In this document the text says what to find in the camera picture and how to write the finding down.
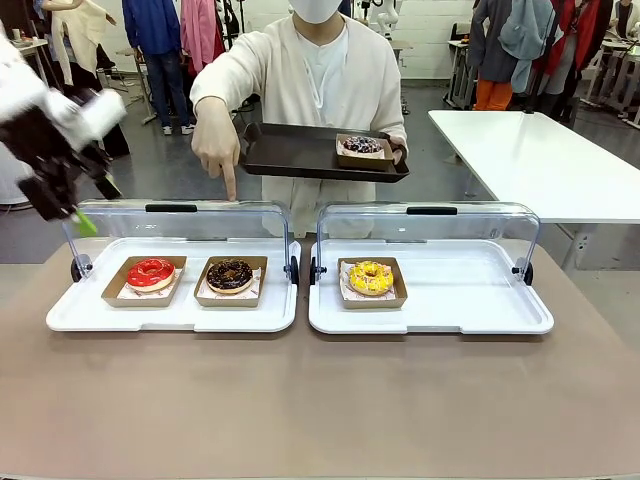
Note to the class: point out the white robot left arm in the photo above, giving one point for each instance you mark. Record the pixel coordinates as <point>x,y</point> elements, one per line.
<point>25,90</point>

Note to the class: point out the white paper liner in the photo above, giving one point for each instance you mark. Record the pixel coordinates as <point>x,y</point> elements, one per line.
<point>344,281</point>
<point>256,280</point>
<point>172,291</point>
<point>385,146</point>

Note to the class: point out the purple drizzled donut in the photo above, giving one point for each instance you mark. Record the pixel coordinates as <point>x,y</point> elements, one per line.
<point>361,144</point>

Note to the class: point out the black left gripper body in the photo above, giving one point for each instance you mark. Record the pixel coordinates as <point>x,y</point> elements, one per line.
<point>55,175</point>

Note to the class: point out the person's left forearm cream sleeve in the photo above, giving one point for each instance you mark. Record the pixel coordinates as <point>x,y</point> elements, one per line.
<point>392,117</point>

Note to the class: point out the red glazed donut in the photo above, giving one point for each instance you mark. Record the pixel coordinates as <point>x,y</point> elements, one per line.
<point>115,297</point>
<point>150,280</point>

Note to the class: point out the chocolate glazed donut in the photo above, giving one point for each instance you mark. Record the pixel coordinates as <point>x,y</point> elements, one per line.
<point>202,299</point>

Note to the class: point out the person's left hand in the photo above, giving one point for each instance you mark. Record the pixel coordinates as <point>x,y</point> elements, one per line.
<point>400,152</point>

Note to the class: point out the yellow sprinkled donut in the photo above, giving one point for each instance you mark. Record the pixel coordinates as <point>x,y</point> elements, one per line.
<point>371,285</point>

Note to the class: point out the dark grey hanging coat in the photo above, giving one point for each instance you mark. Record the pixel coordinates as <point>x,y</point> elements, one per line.
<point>487,45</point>

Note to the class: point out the person in cream cardigan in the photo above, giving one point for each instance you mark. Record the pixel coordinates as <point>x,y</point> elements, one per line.
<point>330,85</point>

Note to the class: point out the orange trousers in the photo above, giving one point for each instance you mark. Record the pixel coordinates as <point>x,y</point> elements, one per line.
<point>495,95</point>

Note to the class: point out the white table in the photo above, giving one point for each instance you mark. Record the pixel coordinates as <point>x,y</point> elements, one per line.
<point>550,165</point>

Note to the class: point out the blue grey hanging hoodie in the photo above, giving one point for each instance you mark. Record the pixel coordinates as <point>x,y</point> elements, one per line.
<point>527,35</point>

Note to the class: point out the person's right hand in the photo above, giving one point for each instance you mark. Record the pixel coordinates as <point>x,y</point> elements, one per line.
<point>215,140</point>

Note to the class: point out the yellow glazed donut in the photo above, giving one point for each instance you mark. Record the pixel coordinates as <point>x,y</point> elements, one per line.
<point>400,300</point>

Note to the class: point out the white display tray base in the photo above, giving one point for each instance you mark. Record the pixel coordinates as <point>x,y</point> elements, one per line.
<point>80,312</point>
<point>475,290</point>

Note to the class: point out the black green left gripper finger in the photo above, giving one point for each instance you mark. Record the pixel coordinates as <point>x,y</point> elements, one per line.
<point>109,187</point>
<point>84,224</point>

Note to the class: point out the white air purifier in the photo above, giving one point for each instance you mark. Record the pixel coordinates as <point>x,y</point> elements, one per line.
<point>7,175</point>

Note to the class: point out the red hanging garment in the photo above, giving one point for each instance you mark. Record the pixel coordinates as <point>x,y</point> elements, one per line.
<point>585,30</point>

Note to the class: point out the bystander in cream sweater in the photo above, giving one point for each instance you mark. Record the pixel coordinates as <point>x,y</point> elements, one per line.
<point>75,30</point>

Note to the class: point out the dark brown serving tray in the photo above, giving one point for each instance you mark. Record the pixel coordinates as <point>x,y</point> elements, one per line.
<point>295,152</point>

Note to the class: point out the white face mask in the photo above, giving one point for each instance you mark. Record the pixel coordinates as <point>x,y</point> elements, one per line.
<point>315,10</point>

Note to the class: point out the black lid hinge knob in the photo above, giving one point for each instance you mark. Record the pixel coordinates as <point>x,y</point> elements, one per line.
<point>313,271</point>
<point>528,274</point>
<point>75,270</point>
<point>295,271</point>

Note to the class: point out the bystander in blue top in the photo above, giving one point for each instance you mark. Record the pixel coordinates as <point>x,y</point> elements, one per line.
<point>152,30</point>

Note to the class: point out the person's right forearm cream sleeve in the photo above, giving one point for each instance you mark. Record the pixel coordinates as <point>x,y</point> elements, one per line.
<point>220,82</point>

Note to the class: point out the clear plastic display lid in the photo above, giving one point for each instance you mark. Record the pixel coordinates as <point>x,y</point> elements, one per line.
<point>365,222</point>
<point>125,222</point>

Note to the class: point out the pink hanging garment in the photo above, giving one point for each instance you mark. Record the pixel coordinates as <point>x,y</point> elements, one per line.
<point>197,30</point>

